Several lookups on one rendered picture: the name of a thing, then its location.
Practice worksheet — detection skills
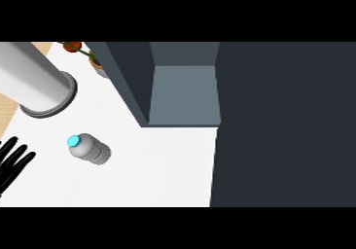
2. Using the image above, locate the potted plant with red flowers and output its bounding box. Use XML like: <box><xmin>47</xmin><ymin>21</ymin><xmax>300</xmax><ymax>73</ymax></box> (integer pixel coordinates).
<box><xmin>59</xmin><ymin>41</ymin><xmax>111</xmax><ymax>79</ymax></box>

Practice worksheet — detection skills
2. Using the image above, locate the dark grey cabinet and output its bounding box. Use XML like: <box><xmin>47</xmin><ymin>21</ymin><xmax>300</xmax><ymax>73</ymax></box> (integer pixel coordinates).
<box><xmin>84</xmin><ymin>41</ymin><xmax>223</xmax><ymax>128</ymax></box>

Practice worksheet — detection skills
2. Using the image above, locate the grey water bottle, blue cap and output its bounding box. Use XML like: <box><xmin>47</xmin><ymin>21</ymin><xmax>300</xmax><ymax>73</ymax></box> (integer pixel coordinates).
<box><xmin>67</xmin><ymin>132</ymin><xmax>112</xmax><ymax>166</ymax></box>

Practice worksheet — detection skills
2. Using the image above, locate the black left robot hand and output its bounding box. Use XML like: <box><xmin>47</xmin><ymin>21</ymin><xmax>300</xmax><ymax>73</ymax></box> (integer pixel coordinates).
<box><xmin>0</xmin><ymin>136</ymin><xmax>37</xmax><ymax>206</ymax></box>

